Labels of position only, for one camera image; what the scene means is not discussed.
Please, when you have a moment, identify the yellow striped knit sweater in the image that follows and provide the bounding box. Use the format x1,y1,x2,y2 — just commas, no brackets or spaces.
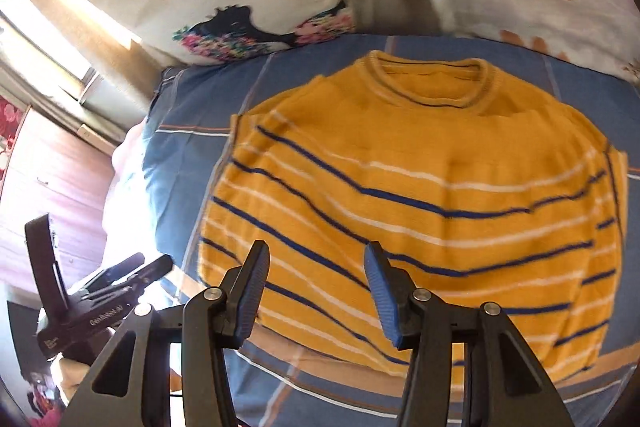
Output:
198,51,627,381

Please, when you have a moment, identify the blue plaid bed sheet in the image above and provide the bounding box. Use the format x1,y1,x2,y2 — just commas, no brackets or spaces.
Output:
102,33,640,427

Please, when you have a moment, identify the person left hand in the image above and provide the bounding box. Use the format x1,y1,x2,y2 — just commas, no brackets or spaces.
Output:
50,353,90,405

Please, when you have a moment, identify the red flower wall picture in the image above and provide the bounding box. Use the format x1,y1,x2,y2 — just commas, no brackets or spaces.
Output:
0,96,29,181

